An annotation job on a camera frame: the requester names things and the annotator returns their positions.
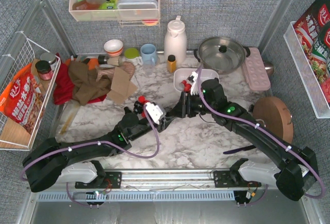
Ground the purple cable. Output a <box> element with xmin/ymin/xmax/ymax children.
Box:
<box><xmin>195</xmin><ymin>65</ymin><xmax>326</xmax><ymax>206</ymax></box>
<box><xmin>20</xmin><ymin>105</ymin><xmax>162</xmax><ymax>207</ymax></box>

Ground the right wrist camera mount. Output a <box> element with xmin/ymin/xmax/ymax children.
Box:
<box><xmin>187</xmin><ymin>71</ymin><xmax>199</xmax><ymax>95</ymax></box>

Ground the red lid jar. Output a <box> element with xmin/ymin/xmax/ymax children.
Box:
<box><xmin>35</xmin><ymin>60</ymin><xmax>53</xmax><ymax>81</ymax></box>

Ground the steel pot with lid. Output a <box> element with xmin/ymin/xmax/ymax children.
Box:
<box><xmin>193</xmin><ymin>37</ymin><xmax>251</xmax><ymax>75</ymax></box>

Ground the purple knife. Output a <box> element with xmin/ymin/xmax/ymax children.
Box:
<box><xmin>223</xmin><ymin>145</ymin><xmax>256</xmax><ymax>155</ymax></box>

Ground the brown cloth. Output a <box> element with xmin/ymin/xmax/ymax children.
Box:
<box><xmin>68</xmin><ymin>61</ymin><xmax>111</xmax><ymax>106</ymax></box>

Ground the pink egg tray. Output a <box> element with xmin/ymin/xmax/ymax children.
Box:
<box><xmin>242</xmin><ymin>47</ymin><xmax>271</xmax><ymax>91</ymax></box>

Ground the red coffee capsule top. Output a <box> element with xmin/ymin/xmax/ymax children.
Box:
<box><xmin>138</xmin><ymin>95</ymin><xmax>150</xmax><ymax>106</ymax></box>

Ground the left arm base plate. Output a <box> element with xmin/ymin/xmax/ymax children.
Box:
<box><xmin>75</xmin><ymin>171</ymin><xmax>122</xmax><ymax>189</ymax></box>

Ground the blue mug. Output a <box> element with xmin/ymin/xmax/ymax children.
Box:
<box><xmin>140</xmin><ymin>43</ymin><xmax>158</xmax><ymax>66</ymax></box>

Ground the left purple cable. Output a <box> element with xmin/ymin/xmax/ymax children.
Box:
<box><xmin>20</xmin><ymin>105</ymin><xmax>162</xmax><ymax>207</ymax></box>

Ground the silver lid jar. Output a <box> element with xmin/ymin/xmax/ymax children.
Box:
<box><xmin>40</xmin><ymin>52</ymin><xmax>57</xmax><ymax>71</ymax></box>

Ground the white plastic storage basket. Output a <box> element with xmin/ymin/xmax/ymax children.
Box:
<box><xmin>173</xmin><ymin>68</ymin><xmax>219</xmax><ymax>93</ymax></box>

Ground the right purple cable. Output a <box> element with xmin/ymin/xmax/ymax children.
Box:
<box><xmin>195</xmin><ymin>65</ymin><xmax>326</xmax><ymax>206</ymax></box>

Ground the clear glass cup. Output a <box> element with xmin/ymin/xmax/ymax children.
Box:
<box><xmin>143</xmin><ymin>65</ymin><xmax>155</xmax><ymax>76</ymax></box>

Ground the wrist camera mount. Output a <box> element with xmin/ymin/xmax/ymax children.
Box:
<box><xmin>144</xmin><ymin>102</ymin><xmax>166</xmax><ymax>125</ymax></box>
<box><xmin>187</xmin><ymin>71</ymin><xmax>199</xmax><ymax>95</ymax></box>

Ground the red capsule number two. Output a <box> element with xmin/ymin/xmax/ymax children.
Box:
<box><xmin>184</xmin><ymin>84</ymin><xmax>192</xmax><ymax>92</ymax></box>

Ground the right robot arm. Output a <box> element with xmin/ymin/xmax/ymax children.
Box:
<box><xmin>167</xmin><ymin>78</ymin><xmax>319</xmax><ymax>201</ymax></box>

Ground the brown cardboard piece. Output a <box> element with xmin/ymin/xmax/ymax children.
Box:
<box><xmin>106</xmin><ymin>67</ymin><xmax>138</xmax><ymax>105</ymax></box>

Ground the green lid cup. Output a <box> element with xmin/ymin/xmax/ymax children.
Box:
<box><xmin>124</xmin><ymin>47</ymin><xmax>143</xmax><ymax>66</ymax></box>

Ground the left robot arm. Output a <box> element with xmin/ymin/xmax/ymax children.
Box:
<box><xmin>22</xmin><ymin>107</ymin><xmax>176</xmax><ymax>193</ymax></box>

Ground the black bottle cap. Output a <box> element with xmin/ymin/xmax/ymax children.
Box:
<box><xmin>97</xmin><ymin>55</ymin><xmax>108</xmax><ymax>65</ymax></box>

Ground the orange juice bottle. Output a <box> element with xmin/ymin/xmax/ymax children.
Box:
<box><xmin>167</xmin><ymin>55</ymin><xmax>176</xmax><ymax>73</ymax></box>

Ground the red cloth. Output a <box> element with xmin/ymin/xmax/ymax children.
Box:
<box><xmin>53</xmin><ymin>58</ymin><xmax>107</xmax><ymax>105</ymax></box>

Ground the round wooden cutting board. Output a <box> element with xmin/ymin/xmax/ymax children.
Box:
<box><xmin>252</xmin><ymin>97</ymin><xmax>293</xmax><ymax>143</ymax></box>

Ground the red seasoning packet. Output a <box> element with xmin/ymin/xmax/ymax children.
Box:
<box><xmin>293</xmin><ymin>0</ymin><xmax>329</xmax><ymax>103</ymax></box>

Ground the red coffee capsule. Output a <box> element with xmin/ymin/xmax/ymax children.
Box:
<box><xmin>138</xmin><ymin>95</ymin><xmax>150</xmax><ymax>106</ymax></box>
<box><xmin>179</xmin><ymin>80</ymin><xmax>188</xmax><ymax>88</ymax></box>

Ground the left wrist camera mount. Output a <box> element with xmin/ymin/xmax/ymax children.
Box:
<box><xmin>144</xmin><ymin>102</ymin><xmax>166</xmax><ymax>125</ymax></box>

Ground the white right wall basket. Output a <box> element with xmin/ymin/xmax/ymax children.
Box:
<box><xmin>283</xmin><ymin>21</ymin><xmax>329</xmax><ymax>119</ymax></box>

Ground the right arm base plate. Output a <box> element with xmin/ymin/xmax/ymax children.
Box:
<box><xmin>210</xmin><ymin>170</ymin><xmax>261</xmax><ymax>188</ymax></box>

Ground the orange snack bag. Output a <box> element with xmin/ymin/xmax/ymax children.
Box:
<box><xmin>1</xmin><ymin>63</ymin><xmax>44</xmax><ymax>134</ymax></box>

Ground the orange striped bowl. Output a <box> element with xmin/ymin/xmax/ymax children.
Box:
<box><xmin>104</xmin><ymin>39</ymin><xmax>123</xmax><ymax>56</ymax></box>

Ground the white wire side basket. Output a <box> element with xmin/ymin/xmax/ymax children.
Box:
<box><xmin>1</xmin><ymin>31</ymin><xmax>61</xmax><ymax>151</ymax></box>

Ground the striped pink towel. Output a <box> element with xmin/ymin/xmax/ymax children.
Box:
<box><xmin>95</xmin><ymin>61</ymin><xmax>135</xmax><ymax>82</ymax></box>

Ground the orange plate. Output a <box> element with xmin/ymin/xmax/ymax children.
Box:
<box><xmin>87</xmin><ymin>58</ymin><xmax>99</xmax><ymax>70</ymax></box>

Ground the black coffee capsule left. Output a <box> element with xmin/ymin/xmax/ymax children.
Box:
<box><xmin>124</xmin><ymin>106</ymin><xmax>133</xmax><ymax>115</ymax></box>

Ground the cream wall basket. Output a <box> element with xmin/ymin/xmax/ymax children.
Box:
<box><xmin>69</xmin><ymin>0</ymin><xmax>160</xmax><ymax>25</ymax></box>

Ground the clear plastic food container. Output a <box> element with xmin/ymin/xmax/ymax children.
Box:
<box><xmin>117</xmin><ymin>0</ymin><xmax>158</xmax><ymax>20</ymax></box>

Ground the steel ladle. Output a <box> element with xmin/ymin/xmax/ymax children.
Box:
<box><xmin>263</xmin><ymin>61</ymin><xmax>275</xmax><ymax>77</ymax></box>

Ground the white thermos jug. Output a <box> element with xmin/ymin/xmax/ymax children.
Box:
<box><xmin>164</xmin><ymin>15</ymin><xmax>187</xmax><ymax>65</ymax></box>

